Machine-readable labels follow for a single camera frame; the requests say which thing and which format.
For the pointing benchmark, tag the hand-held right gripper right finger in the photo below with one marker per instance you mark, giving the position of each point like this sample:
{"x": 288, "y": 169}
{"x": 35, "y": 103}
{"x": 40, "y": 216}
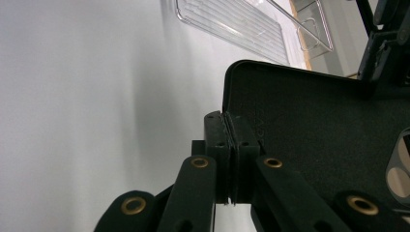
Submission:
{"x": 245, "y": 167}

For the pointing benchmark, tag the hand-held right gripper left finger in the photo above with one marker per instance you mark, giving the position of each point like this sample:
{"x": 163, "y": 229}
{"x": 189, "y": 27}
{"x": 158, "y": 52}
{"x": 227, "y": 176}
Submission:
{"x": 219, "y": 151}

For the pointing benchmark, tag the black phone case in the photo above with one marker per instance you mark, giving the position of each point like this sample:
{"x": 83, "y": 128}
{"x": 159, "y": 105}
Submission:
{"x": 322, "y": 129}

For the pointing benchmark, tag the clear plastic tray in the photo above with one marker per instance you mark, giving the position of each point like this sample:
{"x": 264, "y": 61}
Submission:
{"x": 238, "y": 29}

